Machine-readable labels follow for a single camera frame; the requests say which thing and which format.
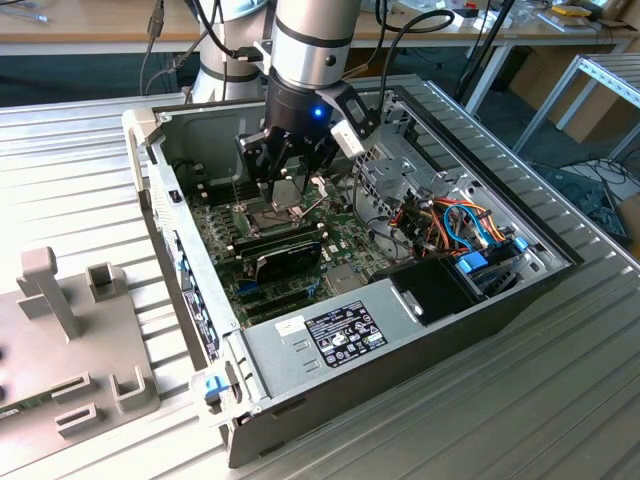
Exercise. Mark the black expansion slot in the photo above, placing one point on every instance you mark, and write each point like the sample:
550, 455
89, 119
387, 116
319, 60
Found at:
275, 300
280, 311

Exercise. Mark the black stand pole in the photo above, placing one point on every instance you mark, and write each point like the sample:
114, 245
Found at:
491, 37

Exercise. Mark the CPU socket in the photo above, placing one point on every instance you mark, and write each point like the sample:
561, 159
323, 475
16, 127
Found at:
257, 220

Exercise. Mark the wooden desk white frame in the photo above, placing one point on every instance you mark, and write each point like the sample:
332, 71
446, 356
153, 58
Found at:
75, 25
540, 32

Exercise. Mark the cardboard box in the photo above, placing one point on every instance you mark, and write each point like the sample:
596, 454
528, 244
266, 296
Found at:
631, 215
537, 70

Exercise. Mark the grey power supply unit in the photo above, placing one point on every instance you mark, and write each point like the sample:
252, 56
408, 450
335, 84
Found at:
280, 360

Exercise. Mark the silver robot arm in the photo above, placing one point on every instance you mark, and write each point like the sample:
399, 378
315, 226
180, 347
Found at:
310, 45

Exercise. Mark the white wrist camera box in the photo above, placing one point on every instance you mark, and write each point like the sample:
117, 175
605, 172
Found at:
346, 140

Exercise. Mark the open PC case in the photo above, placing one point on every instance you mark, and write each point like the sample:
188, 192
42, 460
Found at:
400, 380

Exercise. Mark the blue case latch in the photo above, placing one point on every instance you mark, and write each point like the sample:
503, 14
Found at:
214, 387

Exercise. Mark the grey chipset heatsink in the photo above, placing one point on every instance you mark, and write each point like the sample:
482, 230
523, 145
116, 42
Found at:
345, 280

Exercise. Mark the black RAM slot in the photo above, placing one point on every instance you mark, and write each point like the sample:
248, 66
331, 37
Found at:
220, 196
220, 189
277, 234
277, 230
277, 239
220, 181
220, 174

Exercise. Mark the metal drive cage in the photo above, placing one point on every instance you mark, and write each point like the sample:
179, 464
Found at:
395, 172

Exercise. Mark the blue disk carrier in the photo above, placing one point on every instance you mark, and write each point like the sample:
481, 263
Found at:
472, 262

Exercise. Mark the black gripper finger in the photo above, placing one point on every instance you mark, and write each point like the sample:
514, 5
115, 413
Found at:
255, 155
317, 155

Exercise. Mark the grey parts rack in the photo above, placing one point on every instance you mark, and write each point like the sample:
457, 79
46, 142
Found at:
75, 360

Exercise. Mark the green motherboard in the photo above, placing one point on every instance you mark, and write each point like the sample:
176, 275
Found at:
350, 240

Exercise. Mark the blue expansion slot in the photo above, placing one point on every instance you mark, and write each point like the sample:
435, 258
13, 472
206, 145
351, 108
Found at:
247, 288

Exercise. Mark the aluminium frame shelf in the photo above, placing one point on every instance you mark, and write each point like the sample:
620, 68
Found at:
612, 75

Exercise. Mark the black camera bracket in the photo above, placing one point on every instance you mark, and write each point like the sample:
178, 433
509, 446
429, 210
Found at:
357, 107

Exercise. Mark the silver CPU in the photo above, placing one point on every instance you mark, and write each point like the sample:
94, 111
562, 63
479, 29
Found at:
287, 197

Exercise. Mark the flat cardboard piece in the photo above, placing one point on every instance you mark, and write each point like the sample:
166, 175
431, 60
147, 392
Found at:
622, 17

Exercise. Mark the black graphics card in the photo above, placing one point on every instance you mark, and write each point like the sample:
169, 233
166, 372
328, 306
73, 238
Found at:
290, 257

